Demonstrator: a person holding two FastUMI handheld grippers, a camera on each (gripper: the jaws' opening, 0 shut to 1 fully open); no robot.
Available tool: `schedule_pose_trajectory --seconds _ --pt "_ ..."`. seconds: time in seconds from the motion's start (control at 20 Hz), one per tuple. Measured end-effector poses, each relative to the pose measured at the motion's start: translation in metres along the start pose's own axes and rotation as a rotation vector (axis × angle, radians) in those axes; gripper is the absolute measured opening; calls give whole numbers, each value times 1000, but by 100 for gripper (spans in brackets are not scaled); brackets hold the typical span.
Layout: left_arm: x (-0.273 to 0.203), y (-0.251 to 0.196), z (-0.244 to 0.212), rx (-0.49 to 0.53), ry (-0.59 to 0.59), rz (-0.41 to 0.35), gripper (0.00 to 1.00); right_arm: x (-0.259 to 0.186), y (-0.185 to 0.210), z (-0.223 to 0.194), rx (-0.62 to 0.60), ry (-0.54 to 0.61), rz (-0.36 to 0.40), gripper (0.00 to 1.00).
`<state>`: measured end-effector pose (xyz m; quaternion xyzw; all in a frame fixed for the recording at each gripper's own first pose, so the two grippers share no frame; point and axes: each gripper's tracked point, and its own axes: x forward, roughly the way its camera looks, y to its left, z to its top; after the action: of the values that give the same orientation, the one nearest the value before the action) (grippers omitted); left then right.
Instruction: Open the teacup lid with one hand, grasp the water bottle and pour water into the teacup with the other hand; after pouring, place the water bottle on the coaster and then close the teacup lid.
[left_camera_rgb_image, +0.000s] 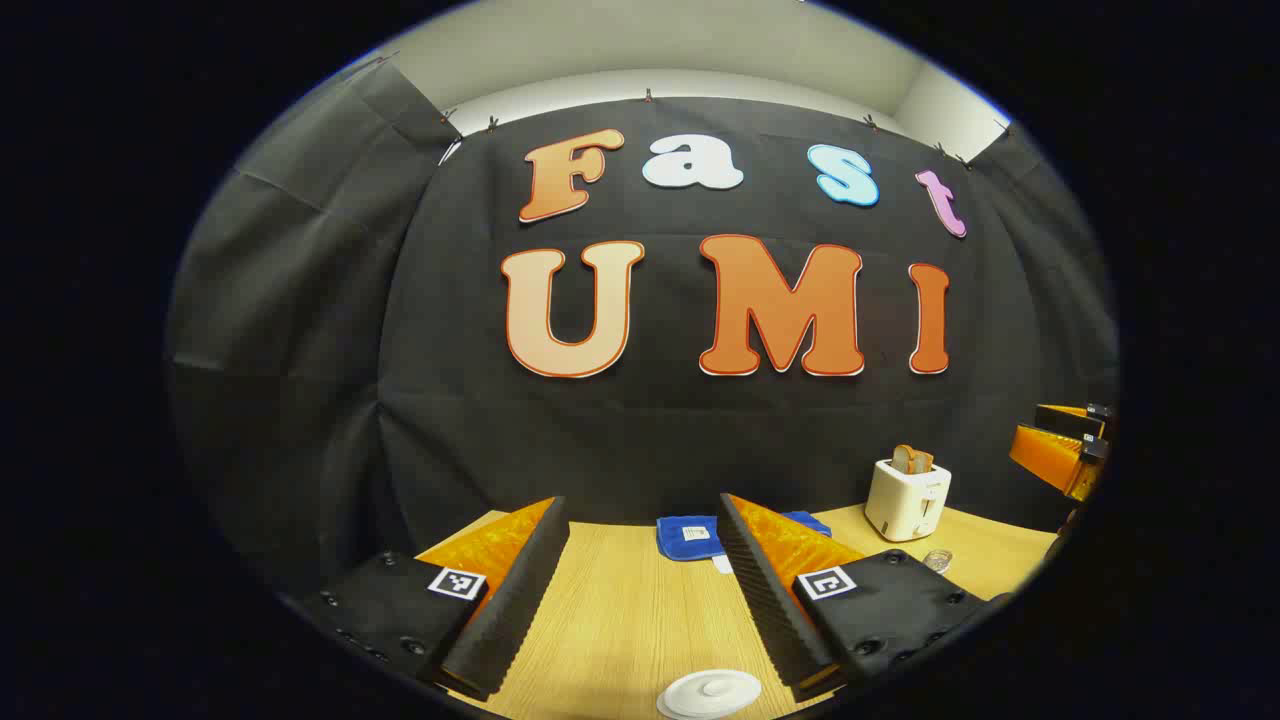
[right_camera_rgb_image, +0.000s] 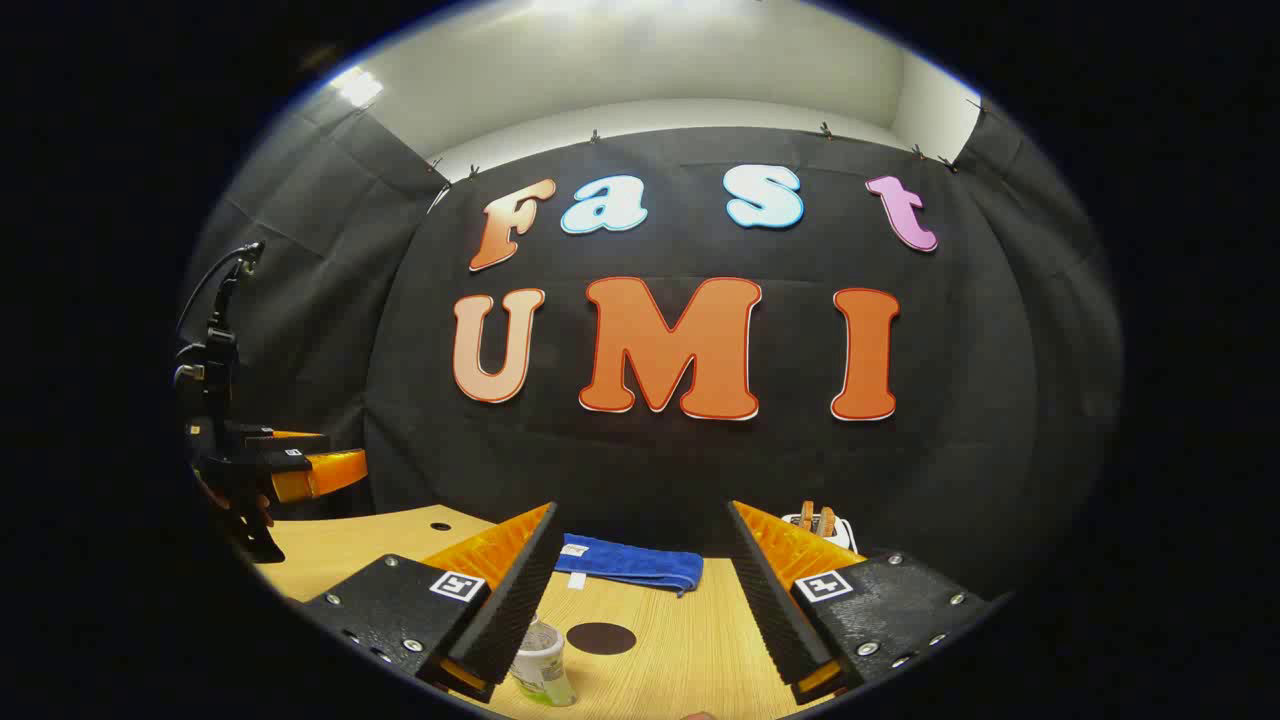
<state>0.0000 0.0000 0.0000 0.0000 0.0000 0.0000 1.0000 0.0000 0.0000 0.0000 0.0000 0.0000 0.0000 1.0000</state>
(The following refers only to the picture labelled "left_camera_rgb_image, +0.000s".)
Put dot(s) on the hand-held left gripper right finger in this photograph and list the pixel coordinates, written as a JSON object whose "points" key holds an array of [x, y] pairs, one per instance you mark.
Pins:
{"points": [[765, 600]]}

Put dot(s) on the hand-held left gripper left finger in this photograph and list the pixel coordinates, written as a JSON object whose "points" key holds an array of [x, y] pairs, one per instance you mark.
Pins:
{"points": [[510, 600]]}

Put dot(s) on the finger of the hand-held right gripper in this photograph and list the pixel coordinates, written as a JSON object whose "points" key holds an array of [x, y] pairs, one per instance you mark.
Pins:
{"points": [[1070, 420], [1050, 455]]}

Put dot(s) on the white teacup lid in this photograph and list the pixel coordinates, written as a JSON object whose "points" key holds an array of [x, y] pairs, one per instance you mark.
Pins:
{"points": [[712, 690]]}

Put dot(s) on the clear water bottle white label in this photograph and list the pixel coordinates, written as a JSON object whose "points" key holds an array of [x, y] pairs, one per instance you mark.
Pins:
{"points": [[937, 561]]}

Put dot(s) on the blue towel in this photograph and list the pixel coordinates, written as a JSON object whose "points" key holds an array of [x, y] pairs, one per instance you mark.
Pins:
{"points": [[690, 535]]}

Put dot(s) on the toast bread slice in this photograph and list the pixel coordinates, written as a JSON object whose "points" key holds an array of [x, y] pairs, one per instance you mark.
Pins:
{"points": [[903, 460], [923, 463]]}

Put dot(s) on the white toaster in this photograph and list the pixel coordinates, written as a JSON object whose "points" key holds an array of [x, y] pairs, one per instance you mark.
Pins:
{"points": [[905, 505]]}

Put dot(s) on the black backdrop cloth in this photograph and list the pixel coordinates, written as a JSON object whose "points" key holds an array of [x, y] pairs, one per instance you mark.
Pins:
{"points": [[450, 430]]}

